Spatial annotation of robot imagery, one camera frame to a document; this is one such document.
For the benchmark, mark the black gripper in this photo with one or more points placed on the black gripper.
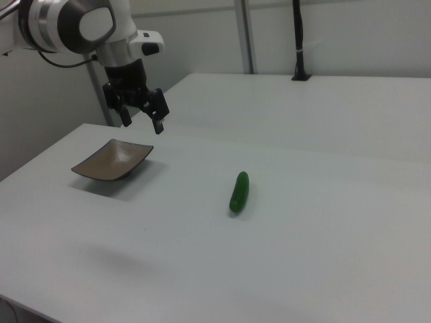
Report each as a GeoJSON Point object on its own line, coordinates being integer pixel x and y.
{"type": "Point", "coordinates": [126, 79]}

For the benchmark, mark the green cucumber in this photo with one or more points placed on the green cucumber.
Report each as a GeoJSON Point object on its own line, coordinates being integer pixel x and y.
{"type": "Point", "coordinates": [239, 192]}

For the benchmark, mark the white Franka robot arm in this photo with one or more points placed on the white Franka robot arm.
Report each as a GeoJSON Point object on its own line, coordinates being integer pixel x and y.
{"type": "Point", "coordinates": [50, 23]}

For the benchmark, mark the brown square ceramic plate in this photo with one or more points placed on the brown square ceramic plate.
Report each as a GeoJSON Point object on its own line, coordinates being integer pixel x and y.
{"type": "Point", "coordinates": [112, 161]}

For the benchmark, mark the black pole with base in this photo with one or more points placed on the black pole with base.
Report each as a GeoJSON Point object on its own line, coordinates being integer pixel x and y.
{"type": "Point", "coordinates": [299, 37]}

